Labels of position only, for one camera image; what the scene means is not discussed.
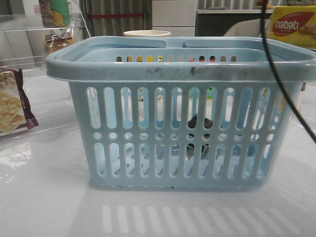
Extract clear acrylic shelf left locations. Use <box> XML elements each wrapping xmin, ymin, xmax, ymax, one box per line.
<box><xmin>0</xmin><ymin>13</ymin><xmax>90</xmax><ymax>71</ymax></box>

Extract black cable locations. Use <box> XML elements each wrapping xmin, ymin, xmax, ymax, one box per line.
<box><xmin>259</xmin><ymin>0</ymin><xmax>316</xmax><ymax>142</ymax></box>

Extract beige chair back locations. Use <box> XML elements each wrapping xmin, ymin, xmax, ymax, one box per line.
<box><xmin>224</xmin><ymin>19</ymin><xmax>261</xmax><ymax>37</ymax></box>

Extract brown cracker package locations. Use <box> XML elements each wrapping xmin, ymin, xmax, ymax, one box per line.
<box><xmin>0</xmin><ymin>69</ymin><xmax>39</xmax><ymax>137</ymax></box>

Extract yellow nabati wafer box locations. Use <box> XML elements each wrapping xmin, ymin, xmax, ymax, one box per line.
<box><xmin>266</xmin><ymin>5</ymin><xmax>316</xmax><ymax>49</ymax></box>

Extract light blue plastic basket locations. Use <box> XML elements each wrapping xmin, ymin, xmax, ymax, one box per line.
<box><xmin>45</xmin><ymin>36</ymin><xmax>316</xmax><ymax>193</ymax></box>

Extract packaged bread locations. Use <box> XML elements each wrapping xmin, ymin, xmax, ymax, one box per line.
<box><xmin>44</xmin><ymin>20</ymin><xmax>76</xmax><ymax>55</ymax></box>

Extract green cartoon snack package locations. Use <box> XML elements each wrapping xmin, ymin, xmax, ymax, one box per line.
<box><xmin>39</xmin><ymin>0</ymin><xmax>70</xmax><ymax>27</ymax></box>

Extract white drawer cabinet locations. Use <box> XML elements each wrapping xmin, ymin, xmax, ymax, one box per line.
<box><xmin>152</xmin><ymin>0</ymin><xmax>198</xmax><ymax>37</ymax></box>

